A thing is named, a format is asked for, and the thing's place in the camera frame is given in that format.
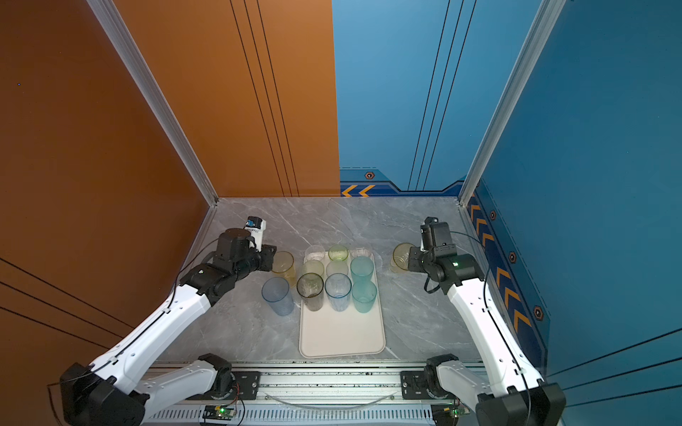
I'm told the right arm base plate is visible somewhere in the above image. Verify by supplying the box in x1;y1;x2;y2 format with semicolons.
400;370;447;400

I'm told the amber glass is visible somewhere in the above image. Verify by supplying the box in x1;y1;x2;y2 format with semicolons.
390;242;414;273
272;251;297;287

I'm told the aluminium corner post right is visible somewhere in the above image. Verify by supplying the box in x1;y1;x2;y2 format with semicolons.
458;0;566;207

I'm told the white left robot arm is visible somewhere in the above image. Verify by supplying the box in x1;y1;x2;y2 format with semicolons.
59;217;277;425

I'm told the aluminium corner post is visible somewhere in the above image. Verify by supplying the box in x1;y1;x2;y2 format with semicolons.
87;0;218;207
458;0;566;207

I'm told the dark grey glass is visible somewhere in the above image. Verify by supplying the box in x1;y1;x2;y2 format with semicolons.
297;273;324;312

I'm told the clear ribbed glass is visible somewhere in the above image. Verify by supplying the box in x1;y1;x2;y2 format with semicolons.
350;247;374;258

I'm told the aluminium corner post left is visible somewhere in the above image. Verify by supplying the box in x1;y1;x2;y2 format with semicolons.
87;0;218;207

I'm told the bright green glass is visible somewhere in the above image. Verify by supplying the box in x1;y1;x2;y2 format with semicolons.
328;244;349;262

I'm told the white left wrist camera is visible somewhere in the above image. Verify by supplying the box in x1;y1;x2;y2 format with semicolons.
244;216;266;251

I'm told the green circuit board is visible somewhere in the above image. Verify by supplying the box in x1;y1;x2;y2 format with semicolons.
201;405;239;422
431;405;471;426

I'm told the right green circuit board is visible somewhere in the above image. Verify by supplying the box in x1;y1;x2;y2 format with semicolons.
431;405;471;426

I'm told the cream plastic tray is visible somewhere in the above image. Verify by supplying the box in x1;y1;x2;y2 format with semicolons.
298;250;385;359

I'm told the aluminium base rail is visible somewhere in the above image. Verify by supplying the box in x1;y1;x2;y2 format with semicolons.
145;361;488;425

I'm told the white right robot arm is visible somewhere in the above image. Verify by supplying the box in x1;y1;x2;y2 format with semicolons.
408;217;567;425

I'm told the teal frosted glass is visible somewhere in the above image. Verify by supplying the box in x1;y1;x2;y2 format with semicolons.
351;256;375;285
352;280;378;313

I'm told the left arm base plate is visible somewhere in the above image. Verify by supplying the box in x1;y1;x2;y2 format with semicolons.
188;370;261;401

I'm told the blue grey glass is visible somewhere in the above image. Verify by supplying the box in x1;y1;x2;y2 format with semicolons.
261;277;295;316
324;273;353;312

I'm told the pale green frosted glass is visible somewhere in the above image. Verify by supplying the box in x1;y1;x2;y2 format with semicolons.
301;259;325;277

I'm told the left green circuit board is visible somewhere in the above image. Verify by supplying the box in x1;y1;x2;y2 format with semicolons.
201;405;239;422

